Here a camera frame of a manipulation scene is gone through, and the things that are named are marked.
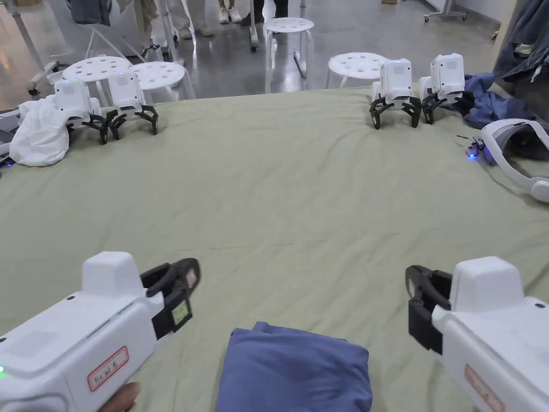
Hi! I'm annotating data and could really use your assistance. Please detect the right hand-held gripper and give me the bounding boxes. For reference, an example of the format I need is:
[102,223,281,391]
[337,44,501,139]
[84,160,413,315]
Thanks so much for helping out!
[405,256,549,412]

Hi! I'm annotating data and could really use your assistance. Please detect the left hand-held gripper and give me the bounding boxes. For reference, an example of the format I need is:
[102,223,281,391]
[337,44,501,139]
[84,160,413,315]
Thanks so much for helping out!
[0,251,203,412]

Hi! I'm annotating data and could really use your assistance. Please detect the person's left hand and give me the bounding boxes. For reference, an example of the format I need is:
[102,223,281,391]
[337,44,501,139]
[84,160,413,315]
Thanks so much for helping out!
[102,381,142,412]

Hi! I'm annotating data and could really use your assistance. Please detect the folded blue garment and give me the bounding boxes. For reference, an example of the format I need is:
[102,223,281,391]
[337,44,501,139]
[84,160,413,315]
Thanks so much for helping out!
[214,321,372,412]

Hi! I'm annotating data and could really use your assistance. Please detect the bed with pale green sheet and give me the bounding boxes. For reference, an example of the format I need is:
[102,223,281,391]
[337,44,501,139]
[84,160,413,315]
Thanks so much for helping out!
[0,83,549,412]

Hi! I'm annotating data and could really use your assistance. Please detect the small black device blue light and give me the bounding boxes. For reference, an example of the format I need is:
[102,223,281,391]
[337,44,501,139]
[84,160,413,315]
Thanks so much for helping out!
[456,135,488,163]

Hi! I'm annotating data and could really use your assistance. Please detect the white cloth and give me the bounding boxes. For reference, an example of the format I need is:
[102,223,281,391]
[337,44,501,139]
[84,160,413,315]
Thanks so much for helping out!
[8,95,72,168]

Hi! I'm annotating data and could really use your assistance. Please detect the spare white hand-held gripper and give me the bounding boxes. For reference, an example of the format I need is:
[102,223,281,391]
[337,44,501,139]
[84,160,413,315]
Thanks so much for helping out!
[53,78,109,145]
[105,70,160,141]
[418,53,477,126]
[369,57,424,130]

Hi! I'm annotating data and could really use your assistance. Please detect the crumpled blue garment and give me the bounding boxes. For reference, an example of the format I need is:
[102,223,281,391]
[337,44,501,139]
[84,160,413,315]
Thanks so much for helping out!
[459,72,538,129]

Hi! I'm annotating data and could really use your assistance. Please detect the white round stool with holes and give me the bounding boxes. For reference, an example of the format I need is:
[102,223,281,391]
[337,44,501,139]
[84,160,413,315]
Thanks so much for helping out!
[62,55,135,97]
[325,51,389,90]
[263,17,314,73]
[128,61,197,104]

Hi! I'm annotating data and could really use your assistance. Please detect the white grey headset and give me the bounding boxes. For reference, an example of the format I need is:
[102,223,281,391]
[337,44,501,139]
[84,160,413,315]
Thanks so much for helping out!
[0,106,23,169]

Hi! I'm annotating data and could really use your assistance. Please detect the beige hanging garment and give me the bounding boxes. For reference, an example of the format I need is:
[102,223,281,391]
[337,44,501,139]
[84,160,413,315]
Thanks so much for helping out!
[136,0,161,45]

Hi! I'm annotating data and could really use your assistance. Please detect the grey blue hanging garments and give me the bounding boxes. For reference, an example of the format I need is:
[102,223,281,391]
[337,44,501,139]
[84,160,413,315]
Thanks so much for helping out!
[492,0,549,122]

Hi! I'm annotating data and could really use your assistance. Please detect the rolling table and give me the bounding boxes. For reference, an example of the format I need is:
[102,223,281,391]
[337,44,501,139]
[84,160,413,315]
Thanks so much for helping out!
[422,0,469,24]

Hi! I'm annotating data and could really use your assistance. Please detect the grey hanging garment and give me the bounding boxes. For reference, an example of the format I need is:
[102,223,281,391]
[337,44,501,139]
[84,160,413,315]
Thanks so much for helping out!
[68,0,114,26]

